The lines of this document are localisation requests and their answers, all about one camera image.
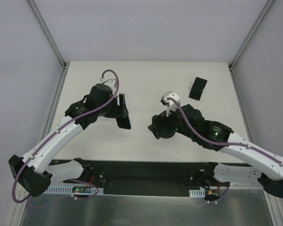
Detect black round-base phone stand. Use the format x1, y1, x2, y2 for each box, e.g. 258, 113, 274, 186
157, 128, 176, 139

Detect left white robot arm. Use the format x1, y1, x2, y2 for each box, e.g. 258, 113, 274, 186
8, 83, 131, 197

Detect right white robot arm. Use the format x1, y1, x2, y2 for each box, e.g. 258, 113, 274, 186
148, 105, 283, 198

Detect black folding phone stand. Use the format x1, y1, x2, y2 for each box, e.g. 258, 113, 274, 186
189, 77, 208, 101

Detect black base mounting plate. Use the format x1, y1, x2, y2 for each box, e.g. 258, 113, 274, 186
77, 158, 228, 197

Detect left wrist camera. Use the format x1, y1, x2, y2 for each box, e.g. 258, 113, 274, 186
100, 78, 117, 92

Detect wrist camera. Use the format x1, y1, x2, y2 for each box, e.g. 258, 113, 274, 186
100, 78, 117, 92
160, 91, 180, 117

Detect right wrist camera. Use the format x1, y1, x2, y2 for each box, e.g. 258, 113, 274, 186
160, 91, 180, 117

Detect right white cable duct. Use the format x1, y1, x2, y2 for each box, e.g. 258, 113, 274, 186
189, 189, 206, 198

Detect white cable duct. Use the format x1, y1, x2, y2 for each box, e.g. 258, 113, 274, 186
189, 189, 206, 198
44, 185, 104, 195

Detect left aluminium frame post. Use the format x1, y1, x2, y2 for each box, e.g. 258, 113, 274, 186
26, 0, 67, 69

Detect aluminium frame post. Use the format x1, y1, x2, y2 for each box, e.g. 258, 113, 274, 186
26, 0, 67, 69
228, 0, 276, 71

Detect right aluminium frame post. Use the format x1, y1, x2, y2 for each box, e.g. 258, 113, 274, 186
228, 0, 276, 71

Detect left white cable duct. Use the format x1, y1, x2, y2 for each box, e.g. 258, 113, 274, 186
44, 185, 104, 195

